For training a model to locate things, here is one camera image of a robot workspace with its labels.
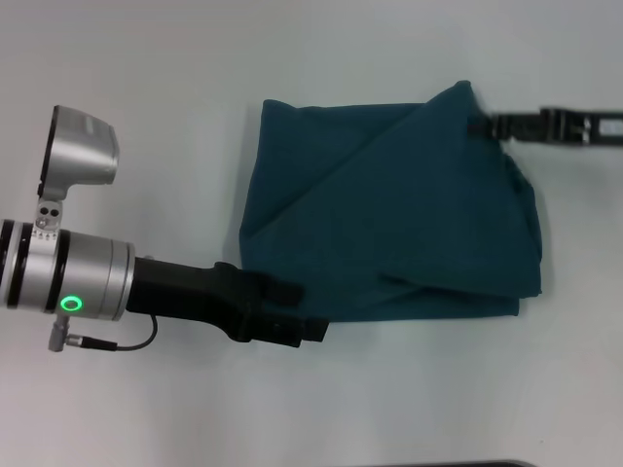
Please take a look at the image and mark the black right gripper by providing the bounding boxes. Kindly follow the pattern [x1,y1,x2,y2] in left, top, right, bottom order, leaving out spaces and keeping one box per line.
[465,106,623,147]

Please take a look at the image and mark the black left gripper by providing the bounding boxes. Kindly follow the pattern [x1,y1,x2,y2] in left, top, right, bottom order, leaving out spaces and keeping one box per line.
[125,255,330,348]

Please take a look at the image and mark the teal T-shirt with FREE print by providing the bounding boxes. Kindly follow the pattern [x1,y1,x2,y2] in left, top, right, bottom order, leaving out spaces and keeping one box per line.
[238,80,545,323]

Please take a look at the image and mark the dark left arm cable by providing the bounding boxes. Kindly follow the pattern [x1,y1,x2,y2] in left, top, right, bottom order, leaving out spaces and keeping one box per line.
[80,314,159,352]

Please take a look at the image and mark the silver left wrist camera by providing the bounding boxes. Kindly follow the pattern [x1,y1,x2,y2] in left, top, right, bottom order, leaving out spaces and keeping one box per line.
[37,104,121,230]

